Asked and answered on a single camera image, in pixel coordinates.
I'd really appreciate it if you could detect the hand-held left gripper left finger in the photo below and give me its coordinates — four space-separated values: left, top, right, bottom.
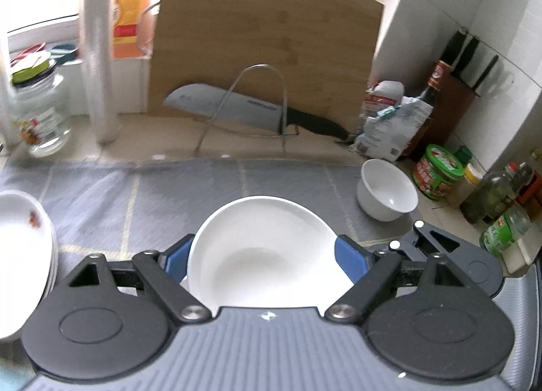
68 234 212 324

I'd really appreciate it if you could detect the tall plastic wrap roll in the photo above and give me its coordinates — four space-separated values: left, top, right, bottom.
80 0 121 146

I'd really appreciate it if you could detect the red plastic dish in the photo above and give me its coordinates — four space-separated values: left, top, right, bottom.
9 45 46 67

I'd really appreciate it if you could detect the large white fruit-print plate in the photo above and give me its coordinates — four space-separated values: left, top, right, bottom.
40 226 59 301

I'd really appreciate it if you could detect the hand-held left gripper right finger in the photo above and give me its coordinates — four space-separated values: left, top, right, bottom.
324 234 464 324

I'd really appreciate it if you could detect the green-lid sauce jar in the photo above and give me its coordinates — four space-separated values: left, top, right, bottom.
413 143 466 201

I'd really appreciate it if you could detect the metal wire rack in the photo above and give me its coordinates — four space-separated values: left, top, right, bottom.
195 63 297 159

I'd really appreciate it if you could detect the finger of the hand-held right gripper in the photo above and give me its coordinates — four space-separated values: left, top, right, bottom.
390 219 468 267

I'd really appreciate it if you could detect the white floral-print bowl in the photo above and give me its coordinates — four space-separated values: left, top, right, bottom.
186 195 354 309

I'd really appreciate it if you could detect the black-handled kitchen knife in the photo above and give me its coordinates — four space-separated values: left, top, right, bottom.
163 83 352 142

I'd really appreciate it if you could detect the dark soy sauce bottle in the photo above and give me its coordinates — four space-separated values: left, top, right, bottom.
413 60 454 155

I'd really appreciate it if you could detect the orange cooking oil bottle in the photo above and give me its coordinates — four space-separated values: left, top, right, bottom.
111 0 158 59

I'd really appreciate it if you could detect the red white packet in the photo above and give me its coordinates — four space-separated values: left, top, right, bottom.
360 80 405 121

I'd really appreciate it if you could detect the white blue paper bag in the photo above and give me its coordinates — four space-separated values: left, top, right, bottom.
353 95 435 163

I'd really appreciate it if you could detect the green plastic bottle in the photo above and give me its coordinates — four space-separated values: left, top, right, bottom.
478 202 532 256

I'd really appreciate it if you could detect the grey blue checked towel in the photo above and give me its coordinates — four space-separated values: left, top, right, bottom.
0 156 409 286

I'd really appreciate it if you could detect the wooden knife block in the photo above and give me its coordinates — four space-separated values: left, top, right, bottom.
409 73 479 159

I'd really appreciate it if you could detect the small yellow-lid jar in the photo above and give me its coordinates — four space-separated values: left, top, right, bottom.
449 162 483 210

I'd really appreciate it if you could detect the black knife handle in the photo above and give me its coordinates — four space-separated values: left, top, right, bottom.
440 29 466 74
472 55 500 91
459 36 481 79

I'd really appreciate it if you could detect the white box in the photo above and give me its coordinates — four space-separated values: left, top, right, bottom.
503 241 539 277

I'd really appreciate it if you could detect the teal plastic dish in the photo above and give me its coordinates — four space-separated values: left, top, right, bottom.
47 43 80 66

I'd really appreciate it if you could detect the glass jar yellow-green lid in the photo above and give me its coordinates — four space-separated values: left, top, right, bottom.
8 55 72 157

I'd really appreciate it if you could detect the plain white bowl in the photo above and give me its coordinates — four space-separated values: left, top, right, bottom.
356 158 420 222

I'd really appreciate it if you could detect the dark green oil bottle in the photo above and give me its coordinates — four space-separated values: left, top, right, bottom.
459 161 534 224

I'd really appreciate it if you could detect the bamboo cutting board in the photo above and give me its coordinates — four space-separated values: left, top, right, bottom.
146 0 385 138

